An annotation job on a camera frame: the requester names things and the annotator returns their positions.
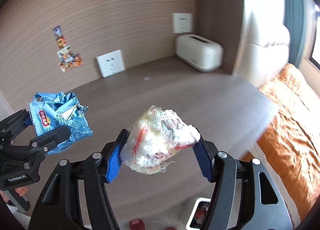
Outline white wall socket centre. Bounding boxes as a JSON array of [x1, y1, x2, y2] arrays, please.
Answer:
[[96, 49, 125, 78]]

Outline orange bed cover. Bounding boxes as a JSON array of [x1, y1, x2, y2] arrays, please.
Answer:
[[243, 64, 319, 222]]

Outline white bed skirt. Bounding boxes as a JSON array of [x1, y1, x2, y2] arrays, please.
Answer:
[[248, 142, 301, 229]]

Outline beige padded headboard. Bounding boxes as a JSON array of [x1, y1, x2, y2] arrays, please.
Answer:
[[235, 19, 292, 88]]

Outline red slipper left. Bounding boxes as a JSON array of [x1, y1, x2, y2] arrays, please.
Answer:
[[129, 219, 145, 230]]

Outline white wall socket side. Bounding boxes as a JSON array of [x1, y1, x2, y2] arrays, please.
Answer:
[[172, 13, 193, 34]]

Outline person's left hand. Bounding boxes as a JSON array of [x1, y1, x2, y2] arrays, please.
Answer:
[[0, 186, 28, 203]]

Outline blue snack bag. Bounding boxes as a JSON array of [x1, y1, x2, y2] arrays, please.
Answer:
[[29, 92, 93, 155]]

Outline window with dark frame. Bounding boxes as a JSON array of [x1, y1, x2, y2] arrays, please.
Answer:
[[309, 5, 320, 69]]

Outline white red wrapper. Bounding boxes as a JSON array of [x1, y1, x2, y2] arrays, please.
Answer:
[[120, 105, 201, 175]]

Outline teal curtain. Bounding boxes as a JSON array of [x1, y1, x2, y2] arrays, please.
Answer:
[[284, 0, 306, 67]]

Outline white tissue box appliance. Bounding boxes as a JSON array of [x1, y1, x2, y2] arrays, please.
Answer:
[[175, 34, 223, 72]]

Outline colourful wall stickers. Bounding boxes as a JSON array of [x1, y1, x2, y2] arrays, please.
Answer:
[[53, 26, 83, 72]]

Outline white square trash bin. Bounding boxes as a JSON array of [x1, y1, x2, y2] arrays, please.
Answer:
[[185, 197, 211, 229]]

